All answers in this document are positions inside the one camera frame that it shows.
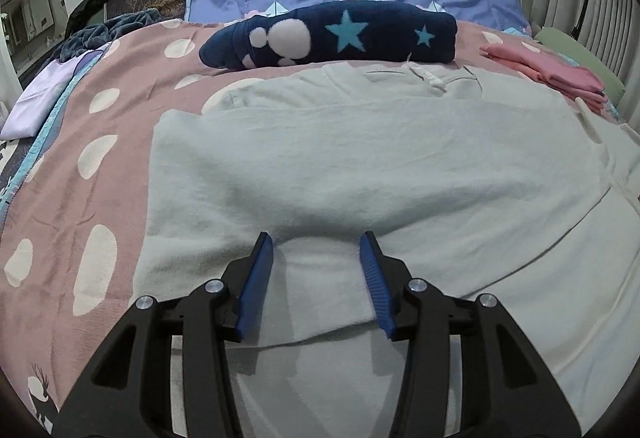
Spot pink folded clothes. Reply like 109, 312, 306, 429
480, 42, 607, 111

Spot navy star print folded garment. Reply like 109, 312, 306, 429
199, 2, 459, 70

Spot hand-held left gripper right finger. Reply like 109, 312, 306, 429
358, 231, 584, 438

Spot pink polka dot blanket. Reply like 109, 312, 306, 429
0, 17, 640, 438

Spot dark blue fuzzy blanket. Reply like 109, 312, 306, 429
54, 9, 163, 64

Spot green folded cloth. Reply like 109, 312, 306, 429
532, 26, 627, 106

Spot lavender cloth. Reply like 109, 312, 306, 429
0, 46, 108, 140

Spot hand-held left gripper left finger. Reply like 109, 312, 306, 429
52, 231, 275, 438

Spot pale green sweatshirt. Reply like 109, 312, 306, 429
134, 63, 640, 438

